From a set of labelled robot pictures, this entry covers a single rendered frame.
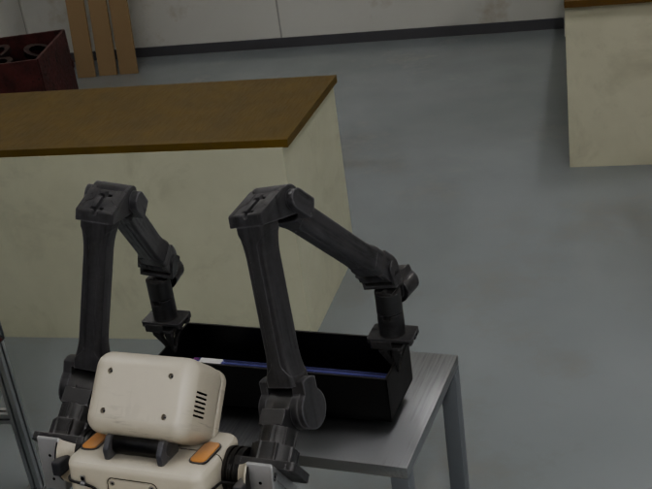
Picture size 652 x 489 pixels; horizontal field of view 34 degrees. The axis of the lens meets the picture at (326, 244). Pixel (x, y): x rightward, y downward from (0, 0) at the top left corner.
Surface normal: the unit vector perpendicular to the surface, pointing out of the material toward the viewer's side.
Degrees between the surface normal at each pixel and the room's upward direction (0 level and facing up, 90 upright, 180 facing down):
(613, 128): 90
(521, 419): 0
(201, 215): 90
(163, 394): 48
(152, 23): 90
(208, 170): 90
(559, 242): 0
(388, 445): 0
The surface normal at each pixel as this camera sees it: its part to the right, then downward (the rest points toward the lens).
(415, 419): -0.13, -0.90
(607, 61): -0.22, 0.44
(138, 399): -0.34, -0.28
